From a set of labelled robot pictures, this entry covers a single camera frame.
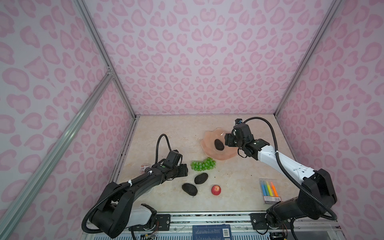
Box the diagonal aluminium frame bar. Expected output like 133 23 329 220
1 73 114 240

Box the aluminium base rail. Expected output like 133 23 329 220
80 211 346 240

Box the blue barcode label box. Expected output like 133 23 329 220
192 224 233 240

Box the dark avocado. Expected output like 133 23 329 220
194 173 209 185
182 183 198 197
214 139 225 151

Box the aluminium corner frame rail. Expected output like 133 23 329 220
73 0 137 120

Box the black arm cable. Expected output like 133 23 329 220
239 116 338 221
81 133 173 234

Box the red fake apple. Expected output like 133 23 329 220
211 185 222 196

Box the pink glass fruit bowl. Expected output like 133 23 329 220
201 128 237 161

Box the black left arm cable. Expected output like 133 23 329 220
81 133 173 234

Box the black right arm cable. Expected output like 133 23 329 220
239 116 338 221

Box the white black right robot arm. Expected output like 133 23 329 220
225 119 337 229

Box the green fake grape bunch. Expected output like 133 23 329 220
191 158 216 172

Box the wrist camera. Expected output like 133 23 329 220
163 150 182 169
235 119 243 125

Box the pack of coloured markers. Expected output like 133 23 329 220
259 179 282 204

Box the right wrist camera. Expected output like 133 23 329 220
235 119 243 125

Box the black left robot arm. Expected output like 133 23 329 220
82 164 188 238

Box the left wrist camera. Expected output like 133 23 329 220
163 150 182 169

